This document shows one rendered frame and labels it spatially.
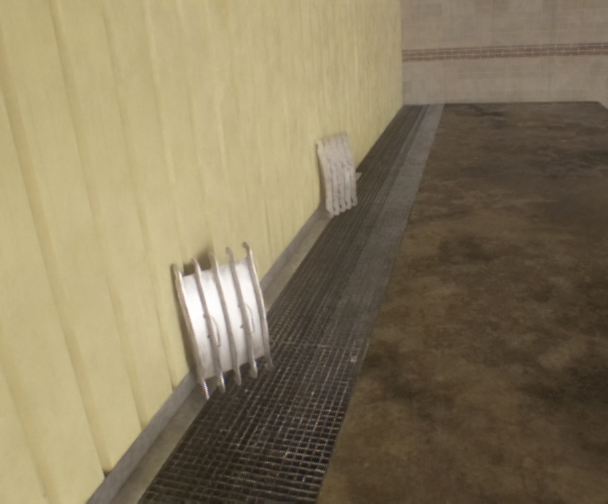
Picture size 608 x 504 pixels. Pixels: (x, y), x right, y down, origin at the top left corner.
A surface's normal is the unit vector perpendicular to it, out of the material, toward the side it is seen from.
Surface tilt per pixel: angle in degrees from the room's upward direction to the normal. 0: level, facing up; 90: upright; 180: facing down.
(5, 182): 90
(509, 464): 0
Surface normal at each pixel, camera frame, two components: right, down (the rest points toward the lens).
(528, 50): -0.29, 0.37
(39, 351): 0.93, 0.12
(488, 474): -0.08, -0.93
